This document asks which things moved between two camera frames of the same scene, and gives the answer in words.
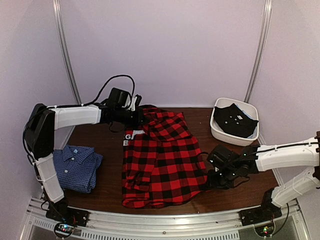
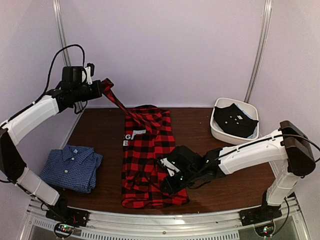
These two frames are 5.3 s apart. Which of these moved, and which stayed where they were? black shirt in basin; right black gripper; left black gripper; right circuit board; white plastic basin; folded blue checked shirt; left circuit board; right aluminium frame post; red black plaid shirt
Moved: red black plaid shirt; right black gripper; left black gripper
Stayed: folded blue checked shirt; black shirt in basin; right aluminium frame post; left circuit board; white plastic basin; right circuit board
